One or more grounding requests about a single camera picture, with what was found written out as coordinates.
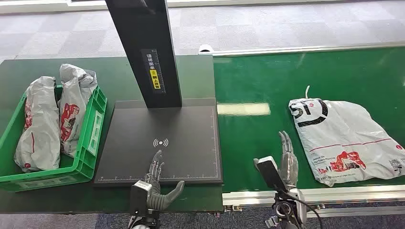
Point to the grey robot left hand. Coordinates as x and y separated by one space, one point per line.
155 197

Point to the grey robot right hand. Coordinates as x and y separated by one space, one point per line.
288 167

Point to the white poly mailer black print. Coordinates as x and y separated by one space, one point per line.
345 132

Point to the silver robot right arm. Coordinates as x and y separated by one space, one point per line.
289 208

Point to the green conveyor belt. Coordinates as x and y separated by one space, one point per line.
316 72

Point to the green plastic crate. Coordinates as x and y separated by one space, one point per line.
91 139

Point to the grey poly bag red print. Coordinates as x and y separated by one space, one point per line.
74 94

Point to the grey poly bag red line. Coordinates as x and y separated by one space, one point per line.
41 126

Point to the white roller end cap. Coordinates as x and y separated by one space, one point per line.
205 48

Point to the dark green table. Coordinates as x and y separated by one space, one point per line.
31 68

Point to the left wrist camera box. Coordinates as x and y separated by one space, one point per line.
139 196

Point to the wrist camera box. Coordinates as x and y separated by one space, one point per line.
139 196
270 173

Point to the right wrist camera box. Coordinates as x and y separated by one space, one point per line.
270 173

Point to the wide aluminium conveyor rail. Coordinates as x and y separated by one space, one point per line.
348 193

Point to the metal conveyor bracket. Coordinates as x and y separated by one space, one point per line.
233 208

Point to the black scanner base plate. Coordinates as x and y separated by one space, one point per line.
189 136

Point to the thin aluminium conveyor rail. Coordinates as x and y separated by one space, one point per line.
300 49

